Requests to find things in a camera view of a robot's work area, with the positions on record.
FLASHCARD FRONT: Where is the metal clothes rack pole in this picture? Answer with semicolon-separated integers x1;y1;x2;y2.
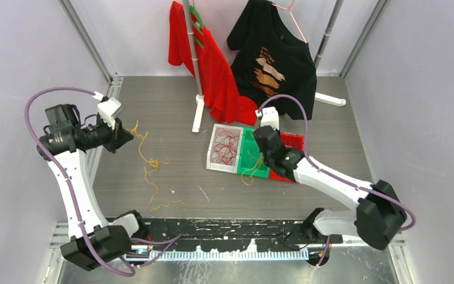
182;0;204;100

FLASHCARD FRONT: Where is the pink clothes hanger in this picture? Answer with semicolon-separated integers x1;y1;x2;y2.
272;0;308;43

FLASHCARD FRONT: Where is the right metal rack pole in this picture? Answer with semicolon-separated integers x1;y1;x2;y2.
314;0;344;69

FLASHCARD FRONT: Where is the colourful wire bundle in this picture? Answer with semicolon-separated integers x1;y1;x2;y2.
128;119;187;213

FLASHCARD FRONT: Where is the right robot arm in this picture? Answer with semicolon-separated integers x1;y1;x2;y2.
254;126;410;250

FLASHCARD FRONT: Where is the green plastic bin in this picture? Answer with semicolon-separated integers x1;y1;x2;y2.
237;128;270;179

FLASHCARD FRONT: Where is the red plastic bin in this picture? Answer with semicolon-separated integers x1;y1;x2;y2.
268;132;304;183

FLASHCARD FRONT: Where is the green clothes hanger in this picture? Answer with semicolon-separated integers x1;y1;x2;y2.
187;5;206;49

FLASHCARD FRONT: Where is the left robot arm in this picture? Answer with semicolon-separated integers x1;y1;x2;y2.
37;104;149;271

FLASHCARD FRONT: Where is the red wire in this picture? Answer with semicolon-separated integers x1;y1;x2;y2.
210;129;240;166

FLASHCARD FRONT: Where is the red t-shirt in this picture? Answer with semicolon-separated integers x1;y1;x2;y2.
168;1;258;125

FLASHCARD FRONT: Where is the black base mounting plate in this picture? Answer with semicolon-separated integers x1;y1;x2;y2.
137;218;326;253

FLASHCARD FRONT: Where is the white plastic bin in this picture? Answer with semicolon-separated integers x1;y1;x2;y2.
206;124;244;174

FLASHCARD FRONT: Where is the black printed t-shirt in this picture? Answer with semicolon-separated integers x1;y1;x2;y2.
226;1;317;120

